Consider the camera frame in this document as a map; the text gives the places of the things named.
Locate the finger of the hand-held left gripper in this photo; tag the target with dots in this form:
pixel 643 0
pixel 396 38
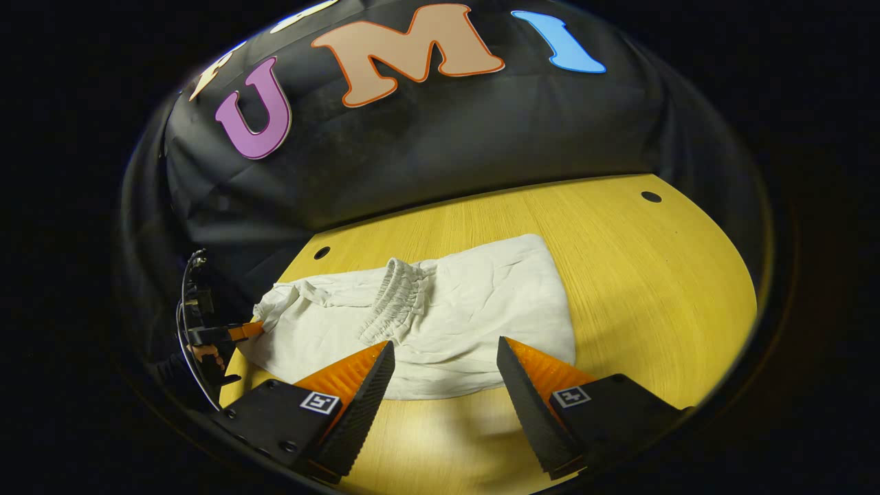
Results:
pixel 244 331

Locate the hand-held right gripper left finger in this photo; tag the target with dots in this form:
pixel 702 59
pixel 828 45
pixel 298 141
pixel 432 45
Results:
pixel 361 419

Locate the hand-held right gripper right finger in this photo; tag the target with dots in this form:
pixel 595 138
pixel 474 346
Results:
pixel 533 412

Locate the white jeans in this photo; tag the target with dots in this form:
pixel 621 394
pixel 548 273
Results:
pixel 481 309

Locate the black backdrop cloth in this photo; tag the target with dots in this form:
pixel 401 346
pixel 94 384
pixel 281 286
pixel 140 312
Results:
pixel 447 137

